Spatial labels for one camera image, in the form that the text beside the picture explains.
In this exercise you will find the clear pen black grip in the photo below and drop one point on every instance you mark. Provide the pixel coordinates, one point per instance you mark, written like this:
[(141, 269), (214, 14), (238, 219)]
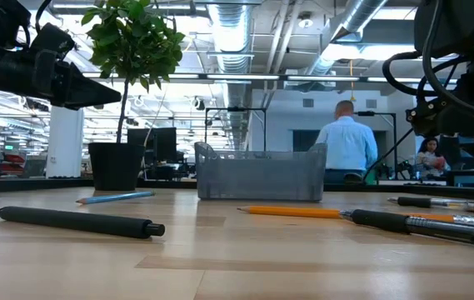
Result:
[(415, 202)]

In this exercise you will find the black grip silver pen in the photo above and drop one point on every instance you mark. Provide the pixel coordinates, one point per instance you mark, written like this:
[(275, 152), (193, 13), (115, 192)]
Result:
[(382, 221)]

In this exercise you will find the grey translucent plastic bin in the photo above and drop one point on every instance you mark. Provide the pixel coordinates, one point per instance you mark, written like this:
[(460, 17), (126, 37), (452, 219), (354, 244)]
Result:
[(261, 179)]

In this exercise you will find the white building column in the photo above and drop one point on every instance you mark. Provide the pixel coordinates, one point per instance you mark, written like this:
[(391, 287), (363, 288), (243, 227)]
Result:
[(65, 141)]

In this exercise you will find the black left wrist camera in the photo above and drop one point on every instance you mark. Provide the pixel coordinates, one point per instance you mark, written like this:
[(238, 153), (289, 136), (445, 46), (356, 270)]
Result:
[(51, 39)]

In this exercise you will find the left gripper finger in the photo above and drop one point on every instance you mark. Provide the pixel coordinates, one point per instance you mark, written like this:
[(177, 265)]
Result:
[(86, 91)]

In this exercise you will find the light blue wooden pencil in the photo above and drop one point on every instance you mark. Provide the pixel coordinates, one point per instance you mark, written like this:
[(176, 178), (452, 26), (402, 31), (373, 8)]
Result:
[(116, 197)]

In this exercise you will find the teal background desk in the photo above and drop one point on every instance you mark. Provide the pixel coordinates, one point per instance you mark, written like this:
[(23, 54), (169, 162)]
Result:
[(465, 179)]

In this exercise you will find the long ceiling light strip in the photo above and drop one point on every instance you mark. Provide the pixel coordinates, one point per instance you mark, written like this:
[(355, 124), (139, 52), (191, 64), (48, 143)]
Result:
[(324, 78), (242, 77), (403, 79)]

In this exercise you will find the red background object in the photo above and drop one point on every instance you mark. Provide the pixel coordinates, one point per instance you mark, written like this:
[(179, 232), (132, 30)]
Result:
[(13, 164)]

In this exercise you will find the black background robot arm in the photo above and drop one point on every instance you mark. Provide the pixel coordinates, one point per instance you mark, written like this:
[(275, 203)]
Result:
[(403, 168)]

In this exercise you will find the black computer monitor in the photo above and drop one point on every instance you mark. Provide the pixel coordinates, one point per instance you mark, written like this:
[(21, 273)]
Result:
[(161, 143)]

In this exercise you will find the person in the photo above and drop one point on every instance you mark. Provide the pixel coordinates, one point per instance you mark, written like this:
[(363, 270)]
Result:
[(430, 160), (349, 141)]

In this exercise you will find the black metal frame stand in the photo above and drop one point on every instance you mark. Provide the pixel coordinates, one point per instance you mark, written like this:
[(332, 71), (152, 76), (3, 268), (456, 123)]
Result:
[(394, 141)]

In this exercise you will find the matte black pen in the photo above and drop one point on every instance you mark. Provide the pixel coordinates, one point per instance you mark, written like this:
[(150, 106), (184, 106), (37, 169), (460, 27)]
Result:
[(78, 221)]

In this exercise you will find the black plant pot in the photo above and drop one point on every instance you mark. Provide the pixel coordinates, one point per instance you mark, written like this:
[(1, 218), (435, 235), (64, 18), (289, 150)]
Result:
[(116, 166)]

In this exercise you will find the orange wooden pencil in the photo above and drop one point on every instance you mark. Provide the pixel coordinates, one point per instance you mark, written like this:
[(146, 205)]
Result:
[(290, 211)]

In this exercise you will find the green leafy potted tree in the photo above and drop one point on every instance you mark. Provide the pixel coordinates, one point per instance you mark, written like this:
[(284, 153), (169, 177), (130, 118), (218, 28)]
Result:
[(132, 37)]

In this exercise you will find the silver ventilation duct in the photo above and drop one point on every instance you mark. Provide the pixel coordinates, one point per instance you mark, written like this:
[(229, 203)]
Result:
[(357, 16), (232, 37)]

